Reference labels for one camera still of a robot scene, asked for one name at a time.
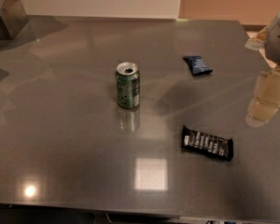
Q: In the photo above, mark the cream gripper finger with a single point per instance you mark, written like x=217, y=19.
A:
x=257, y=41

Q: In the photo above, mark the black rxbar chocolate bar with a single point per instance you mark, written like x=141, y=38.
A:
x=207, y=144

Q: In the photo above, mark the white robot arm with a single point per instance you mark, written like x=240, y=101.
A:
x=268, y=39

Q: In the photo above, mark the dark blue snack packet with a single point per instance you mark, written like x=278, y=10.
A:
x=197, y=65

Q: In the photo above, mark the green soda can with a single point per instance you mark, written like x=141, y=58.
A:
x=128, y=85

